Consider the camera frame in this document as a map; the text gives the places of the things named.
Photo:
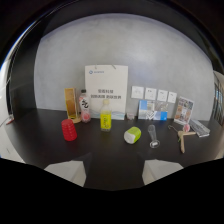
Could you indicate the green and white container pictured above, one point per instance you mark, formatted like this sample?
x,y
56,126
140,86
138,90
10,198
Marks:
x,y
132,135

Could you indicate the wooden clothes hanger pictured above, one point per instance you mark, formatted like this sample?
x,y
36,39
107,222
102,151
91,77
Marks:
x,y
182,137

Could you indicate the pink label drink bottle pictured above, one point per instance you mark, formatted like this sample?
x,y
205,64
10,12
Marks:
x,y
84,106

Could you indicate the small pink round object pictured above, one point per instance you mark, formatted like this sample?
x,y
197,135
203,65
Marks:
x,y
186,127

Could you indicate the small clear glass jar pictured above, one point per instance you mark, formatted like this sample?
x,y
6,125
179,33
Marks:
x,y
130,116

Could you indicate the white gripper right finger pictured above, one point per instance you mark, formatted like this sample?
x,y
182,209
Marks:
x,y
159,169

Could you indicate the grey flat box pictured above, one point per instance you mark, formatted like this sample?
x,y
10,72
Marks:
x,y
199,128

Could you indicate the clear glass cylinder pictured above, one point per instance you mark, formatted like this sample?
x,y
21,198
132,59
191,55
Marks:
x,y
153,136

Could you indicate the colourful picture brochure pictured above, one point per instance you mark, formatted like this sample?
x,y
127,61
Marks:
x,y
183,110

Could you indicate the white wall socket plate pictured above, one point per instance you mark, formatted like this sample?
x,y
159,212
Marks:
x,y
150,93
137,92
162,95
172,97

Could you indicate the yellow drink bottle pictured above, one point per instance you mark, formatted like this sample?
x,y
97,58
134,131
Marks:
x,y
105,116

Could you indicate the white paper shopping bag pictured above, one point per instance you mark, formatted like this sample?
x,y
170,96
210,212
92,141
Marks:
x,y
106,90

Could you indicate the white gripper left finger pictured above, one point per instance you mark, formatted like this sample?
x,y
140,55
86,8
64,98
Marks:
x,y
71,170

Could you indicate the blue and white booklet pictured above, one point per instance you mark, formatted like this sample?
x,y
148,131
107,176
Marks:
x,y
152,110

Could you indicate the red ribbed plastic cup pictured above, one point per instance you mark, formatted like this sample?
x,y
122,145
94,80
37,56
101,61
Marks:
x,y
69,129

